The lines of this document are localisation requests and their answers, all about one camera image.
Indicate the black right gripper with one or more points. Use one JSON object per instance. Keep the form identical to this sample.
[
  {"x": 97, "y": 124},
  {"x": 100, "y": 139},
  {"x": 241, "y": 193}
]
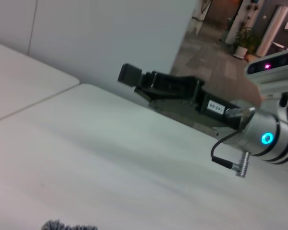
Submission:
[{"x": 216, "y": 107}]

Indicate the blue denim shorts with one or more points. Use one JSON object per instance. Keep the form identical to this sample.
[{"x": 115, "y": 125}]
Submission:
[{"x": 62, "y": 224}]

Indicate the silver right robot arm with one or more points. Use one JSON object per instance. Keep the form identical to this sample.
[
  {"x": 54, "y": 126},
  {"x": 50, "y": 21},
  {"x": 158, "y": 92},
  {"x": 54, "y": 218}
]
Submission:
[{"x": 259, "y": 129}]

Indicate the green plant in white pot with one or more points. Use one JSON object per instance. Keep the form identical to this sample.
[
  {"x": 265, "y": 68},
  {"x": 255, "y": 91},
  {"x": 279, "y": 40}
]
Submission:
[{"x": 244, "y": 40}]

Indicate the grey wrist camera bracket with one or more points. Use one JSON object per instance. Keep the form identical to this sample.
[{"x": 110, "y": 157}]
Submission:
[{"x": 273, "y": 88}]

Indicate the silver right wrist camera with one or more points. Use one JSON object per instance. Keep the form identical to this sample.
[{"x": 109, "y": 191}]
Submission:
[{"x": 271, "y": 63}]

